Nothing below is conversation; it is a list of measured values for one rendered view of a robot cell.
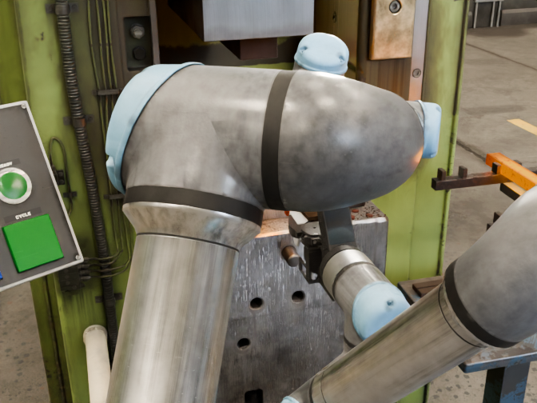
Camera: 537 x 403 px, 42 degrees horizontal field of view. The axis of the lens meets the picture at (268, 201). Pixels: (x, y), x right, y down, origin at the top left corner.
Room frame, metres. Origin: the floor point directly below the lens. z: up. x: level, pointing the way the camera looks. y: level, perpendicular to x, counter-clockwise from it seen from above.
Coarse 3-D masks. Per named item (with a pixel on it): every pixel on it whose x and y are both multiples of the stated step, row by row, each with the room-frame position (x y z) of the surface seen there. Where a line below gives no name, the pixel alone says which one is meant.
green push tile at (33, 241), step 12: (48, 216) 1.01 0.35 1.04; (12, 228) 0.98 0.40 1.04; (24, 228) 0.98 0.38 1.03; (36, 228) 0.99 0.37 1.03; (48, 228) 1.00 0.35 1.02; (12, 240) 0.96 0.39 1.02; (24, 240) 0.97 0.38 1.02; (36, 240) 0.98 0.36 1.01; (48, 240) 0.99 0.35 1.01; (12, 252) 0.95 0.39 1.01; (24, 252) 0.96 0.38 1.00; (36, 252) 0.97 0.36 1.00; (48, 252) 0.98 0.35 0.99; (60, 252) 0.99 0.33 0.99; (24, 264) 0.95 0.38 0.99; (36, 264) 0.96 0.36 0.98
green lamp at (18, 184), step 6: (6, 174) 1.02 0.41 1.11; (12, 174) 1.03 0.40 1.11; (18, 174) 1.03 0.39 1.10; (0, 180) 1.01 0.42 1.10; (6, 180) 1.02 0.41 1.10; (12, 180) 1.02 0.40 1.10; (18, 180) 1.03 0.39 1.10; (24, 180) 1.03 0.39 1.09; (0, 186) 1.01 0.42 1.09; (6, 186) 1.01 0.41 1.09; (12, 186) 1.02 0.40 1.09; (18, 186) 1.02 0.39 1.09; (24, 186) 1.03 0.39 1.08; (6, 192) 1.01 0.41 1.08; (12, 192) 1.01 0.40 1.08; (18, 192) 1.02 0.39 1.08; (24, 192) 1.02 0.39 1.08; (12, 198) 1.01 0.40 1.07
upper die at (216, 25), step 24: (168, 0) 1.61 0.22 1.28; (192, 0) 1.31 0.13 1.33; (216, 0) 1.23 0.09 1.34; (240, 0) 1.24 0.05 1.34; (264, 0) 1.25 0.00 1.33; (288, 0) 1.26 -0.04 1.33; (312, 0) 1.27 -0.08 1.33; (192, 24) 1.33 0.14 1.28; (216, 24) 1.23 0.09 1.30; (240, 24) 1.24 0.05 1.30; (264, 24) 1.25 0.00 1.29; (288, 24) 1.26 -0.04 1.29; (312, 24) 1.27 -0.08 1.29
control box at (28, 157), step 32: (0, 128) 1.06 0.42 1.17; (32, 128) 1.09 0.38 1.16; (0, 160) 1.03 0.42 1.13; (32, 160) 1.06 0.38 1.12; (0, 192) 1.00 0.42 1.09; (32, 192) 1.03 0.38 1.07; (0, 224) 0.98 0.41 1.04; (64, 224) 1.03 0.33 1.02; (0, 256) 0.95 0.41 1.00; (64, 256) 1.00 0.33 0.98; (0, 288) 0.92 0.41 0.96
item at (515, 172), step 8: (488, 160) 1.35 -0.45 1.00; (496, 160) 1.33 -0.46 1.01; (504, 160) 1.32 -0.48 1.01; (512, 160) 1.32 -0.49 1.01; (504, 168) 1.30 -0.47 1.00; (512, 168) 1.28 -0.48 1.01; (520, 168) 1.28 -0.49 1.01; (512, 176) 1.27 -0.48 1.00; (520, 176) 1.24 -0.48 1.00; (528, 176) 1.24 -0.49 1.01; (536, 176) 1.24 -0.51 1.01; (520, 184) 1.24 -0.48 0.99; (528, 184) 1.22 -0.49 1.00
